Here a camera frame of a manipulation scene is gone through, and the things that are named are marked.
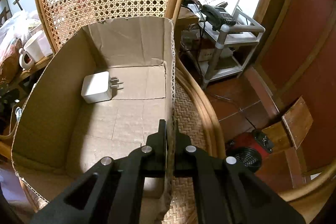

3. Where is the brown cardboard box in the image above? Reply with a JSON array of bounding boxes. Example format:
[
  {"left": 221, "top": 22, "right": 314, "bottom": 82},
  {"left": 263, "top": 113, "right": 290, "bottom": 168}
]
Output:
[{"left": 11, "top": 16, "right": 175, "bottom": 223}]

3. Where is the white power adapter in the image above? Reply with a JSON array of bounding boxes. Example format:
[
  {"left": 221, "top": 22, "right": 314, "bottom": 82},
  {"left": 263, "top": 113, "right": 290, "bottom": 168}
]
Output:
[{"left": 81, "top": 71, "right": 122, "bottom": 104}]

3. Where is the red black fan heater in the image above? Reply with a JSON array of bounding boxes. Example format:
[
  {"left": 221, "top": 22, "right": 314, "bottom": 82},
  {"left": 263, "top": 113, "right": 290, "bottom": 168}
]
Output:
[{"left": 226, "top": 129, "right": 274, "bottom": 173}]

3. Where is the white metal shelf rack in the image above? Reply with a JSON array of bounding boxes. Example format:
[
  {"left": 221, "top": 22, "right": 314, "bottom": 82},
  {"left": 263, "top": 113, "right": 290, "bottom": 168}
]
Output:
[{"left": 182, "top": 4, "right": 265, "bottom": 89}]

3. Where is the wooden side table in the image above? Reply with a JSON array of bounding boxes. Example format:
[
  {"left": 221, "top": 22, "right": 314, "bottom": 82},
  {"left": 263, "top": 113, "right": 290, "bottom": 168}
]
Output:
[{"left": 9, "top": 55, "right": 53, "bottom": 91}]

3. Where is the pink tissue box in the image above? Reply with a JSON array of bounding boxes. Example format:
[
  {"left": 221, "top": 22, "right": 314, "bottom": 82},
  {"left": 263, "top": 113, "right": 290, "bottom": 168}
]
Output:
[{"left": 37, "top": 30, "right": 53, "bottom": 57}]

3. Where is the cream mug front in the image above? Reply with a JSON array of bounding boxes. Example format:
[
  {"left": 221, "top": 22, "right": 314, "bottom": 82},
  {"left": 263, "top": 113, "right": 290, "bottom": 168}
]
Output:
[{"left": 19, "top": 30, "right": 45, "bottom": 71}]

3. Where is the black desk telephone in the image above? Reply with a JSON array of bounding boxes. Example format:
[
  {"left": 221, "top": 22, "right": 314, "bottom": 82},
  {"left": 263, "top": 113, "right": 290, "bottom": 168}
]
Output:
[{"left": 201, "top": 4, "right": 236, "bottom": 30}]

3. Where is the rattan cane chair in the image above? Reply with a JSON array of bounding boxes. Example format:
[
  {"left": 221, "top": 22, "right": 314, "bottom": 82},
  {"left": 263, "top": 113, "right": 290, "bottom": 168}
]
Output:
[{"left": 35, "top": 0, "right": 335, "bottom": 223}]

